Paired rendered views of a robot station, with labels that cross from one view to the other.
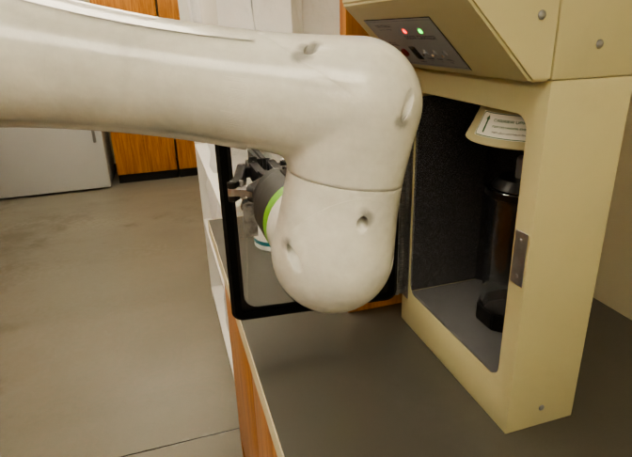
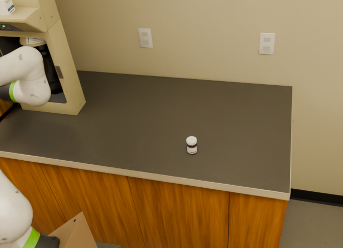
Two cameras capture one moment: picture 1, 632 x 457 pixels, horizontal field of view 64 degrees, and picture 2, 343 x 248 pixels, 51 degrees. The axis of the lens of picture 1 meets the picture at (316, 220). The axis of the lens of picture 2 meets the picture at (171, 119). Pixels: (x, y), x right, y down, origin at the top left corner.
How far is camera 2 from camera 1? 110 cm
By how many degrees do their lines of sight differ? 50
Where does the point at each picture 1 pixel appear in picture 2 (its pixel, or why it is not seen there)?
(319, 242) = (39, 91)
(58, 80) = not seen: outside the picture
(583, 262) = (71, 65)
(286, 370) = (7, 144)
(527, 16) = (38, 20)
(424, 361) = (43, 115)
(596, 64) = (53, 21)
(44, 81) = not seen: outside the picture
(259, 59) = (15, 63)
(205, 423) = not seen: outside the picture
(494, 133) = (33, 43)
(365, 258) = (48, 89)
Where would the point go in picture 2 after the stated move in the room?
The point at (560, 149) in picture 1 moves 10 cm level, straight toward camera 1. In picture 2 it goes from (55, 43) to (63, 51)
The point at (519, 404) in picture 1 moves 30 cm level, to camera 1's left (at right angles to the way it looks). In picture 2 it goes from (75, 106) to (30, 144)
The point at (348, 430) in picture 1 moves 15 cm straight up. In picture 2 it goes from (43, 141) to (32, 116)
